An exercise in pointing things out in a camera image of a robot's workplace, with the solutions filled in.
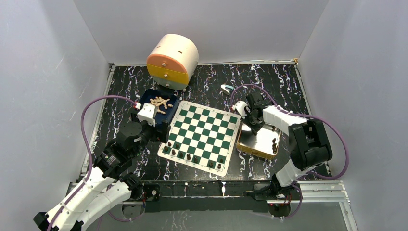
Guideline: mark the dark blue plastic bin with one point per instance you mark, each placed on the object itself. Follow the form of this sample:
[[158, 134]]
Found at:
[[150, 93]]

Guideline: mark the round drawer cabinet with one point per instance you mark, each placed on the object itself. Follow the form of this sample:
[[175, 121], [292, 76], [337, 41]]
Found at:
[[173, 61]]

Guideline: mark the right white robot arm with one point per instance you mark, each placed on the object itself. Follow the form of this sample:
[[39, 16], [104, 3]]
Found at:
[[308, 142]]

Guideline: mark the small white blue clip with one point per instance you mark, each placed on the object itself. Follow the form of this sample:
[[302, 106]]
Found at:
[[226, 89]]

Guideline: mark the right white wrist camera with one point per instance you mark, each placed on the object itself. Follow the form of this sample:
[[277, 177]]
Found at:
[[241, 108]]

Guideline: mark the pile of light chess pieces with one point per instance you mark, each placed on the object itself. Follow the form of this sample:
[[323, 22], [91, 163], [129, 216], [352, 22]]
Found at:
[[161, 104]]

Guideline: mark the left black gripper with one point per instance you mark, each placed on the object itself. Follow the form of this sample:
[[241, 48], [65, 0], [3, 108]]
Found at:
[[161, 136]]

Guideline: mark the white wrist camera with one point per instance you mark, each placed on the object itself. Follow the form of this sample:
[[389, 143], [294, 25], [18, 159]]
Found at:
[[241, 108], [147, 113]]

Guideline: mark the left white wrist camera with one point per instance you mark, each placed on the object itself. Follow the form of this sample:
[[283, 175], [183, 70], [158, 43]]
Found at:
[[147, 113]]

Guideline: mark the green white chess board mat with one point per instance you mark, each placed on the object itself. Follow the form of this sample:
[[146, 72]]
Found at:
[[205, 132]]

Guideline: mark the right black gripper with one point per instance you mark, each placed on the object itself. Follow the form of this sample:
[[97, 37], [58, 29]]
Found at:
[[254, 128]]

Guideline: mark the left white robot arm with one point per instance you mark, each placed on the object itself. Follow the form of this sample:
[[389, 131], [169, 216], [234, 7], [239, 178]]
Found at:
[[108, 182]]

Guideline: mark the black base frame rail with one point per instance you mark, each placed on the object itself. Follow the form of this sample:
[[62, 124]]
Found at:
[[214, 195]]

